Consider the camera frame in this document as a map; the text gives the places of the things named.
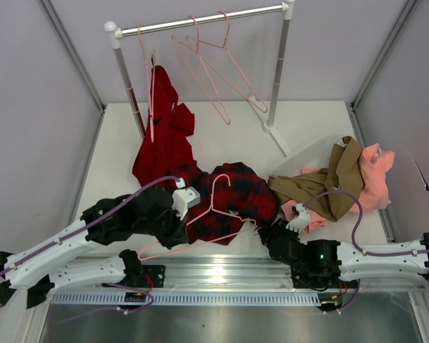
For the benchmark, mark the red dress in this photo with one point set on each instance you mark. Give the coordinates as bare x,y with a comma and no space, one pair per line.
167,148

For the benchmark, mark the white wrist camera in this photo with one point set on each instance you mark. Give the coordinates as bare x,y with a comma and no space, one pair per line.
300,220
184,199

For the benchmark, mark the red plaid skirt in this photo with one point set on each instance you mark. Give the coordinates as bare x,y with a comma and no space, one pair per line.
230,193

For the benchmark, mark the white clothes rack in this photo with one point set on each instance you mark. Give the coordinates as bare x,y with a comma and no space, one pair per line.
266,113

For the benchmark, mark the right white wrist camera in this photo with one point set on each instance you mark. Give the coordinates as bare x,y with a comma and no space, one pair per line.
300,220

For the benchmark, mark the brown garment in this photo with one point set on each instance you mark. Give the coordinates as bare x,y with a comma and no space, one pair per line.
342,172

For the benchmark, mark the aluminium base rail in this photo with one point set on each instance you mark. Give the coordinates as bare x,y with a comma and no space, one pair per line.
257,274

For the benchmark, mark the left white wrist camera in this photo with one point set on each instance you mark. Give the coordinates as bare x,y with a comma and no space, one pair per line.
184,199

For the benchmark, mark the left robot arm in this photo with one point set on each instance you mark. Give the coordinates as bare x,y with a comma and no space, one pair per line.
47,268

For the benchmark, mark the pink hanger holding dress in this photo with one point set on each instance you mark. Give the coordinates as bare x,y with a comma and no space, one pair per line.
149,60

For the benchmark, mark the white slotted cable duct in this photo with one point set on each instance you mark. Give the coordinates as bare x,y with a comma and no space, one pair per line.
174,298

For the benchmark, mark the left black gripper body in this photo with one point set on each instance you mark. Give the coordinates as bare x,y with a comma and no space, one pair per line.
176,233

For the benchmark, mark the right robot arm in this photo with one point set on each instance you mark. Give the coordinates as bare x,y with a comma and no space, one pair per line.
322,264

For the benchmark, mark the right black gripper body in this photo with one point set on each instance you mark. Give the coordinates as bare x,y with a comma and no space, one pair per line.
272,234

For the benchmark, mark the pink garment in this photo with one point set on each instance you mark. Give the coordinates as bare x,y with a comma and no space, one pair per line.
374,163

